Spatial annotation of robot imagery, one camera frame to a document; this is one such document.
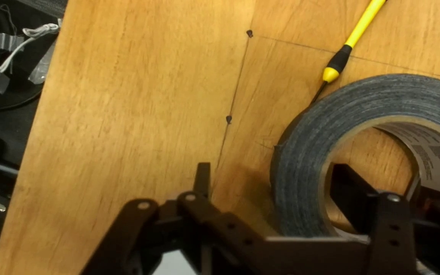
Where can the yellow black screwdriver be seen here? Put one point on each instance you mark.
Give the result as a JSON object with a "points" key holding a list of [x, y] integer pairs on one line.
{"points": [[340, 61]]}

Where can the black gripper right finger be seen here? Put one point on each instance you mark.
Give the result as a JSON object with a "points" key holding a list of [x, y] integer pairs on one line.
{"points": [[386, 218]]}

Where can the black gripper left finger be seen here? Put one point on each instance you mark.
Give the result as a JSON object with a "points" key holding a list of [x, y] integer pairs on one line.
{"points": [[224, 239]]}

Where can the large gray tape roll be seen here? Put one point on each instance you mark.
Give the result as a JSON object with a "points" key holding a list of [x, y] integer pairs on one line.
{"points": [[403, 105]]}

